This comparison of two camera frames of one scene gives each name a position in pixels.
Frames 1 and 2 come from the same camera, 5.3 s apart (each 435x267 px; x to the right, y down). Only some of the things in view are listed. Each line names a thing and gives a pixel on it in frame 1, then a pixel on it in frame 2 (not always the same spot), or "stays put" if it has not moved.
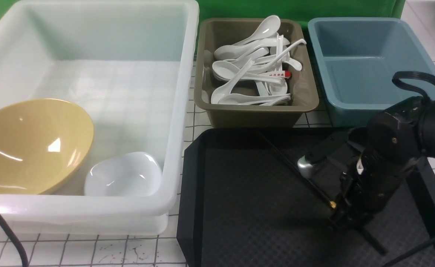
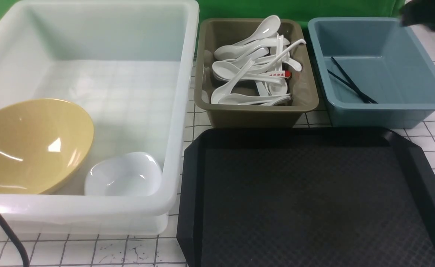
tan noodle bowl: [33, 147] stays put
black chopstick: [331, 203] -> [350, 80]
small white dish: [134, 174] stays put
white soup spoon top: [269, 28] stays put
